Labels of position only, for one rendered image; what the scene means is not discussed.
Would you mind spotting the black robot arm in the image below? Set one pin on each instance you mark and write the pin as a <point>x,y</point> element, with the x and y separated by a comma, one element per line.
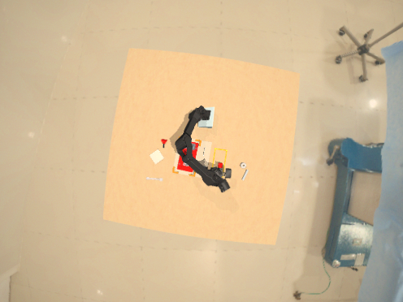
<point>212,178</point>

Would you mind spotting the cream square tile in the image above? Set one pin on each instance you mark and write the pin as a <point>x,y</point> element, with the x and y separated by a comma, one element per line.
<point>156,156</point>

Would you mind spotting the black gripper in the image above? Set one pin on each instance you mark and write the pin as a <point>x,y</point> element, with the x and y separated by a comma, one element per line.
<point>228,173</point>

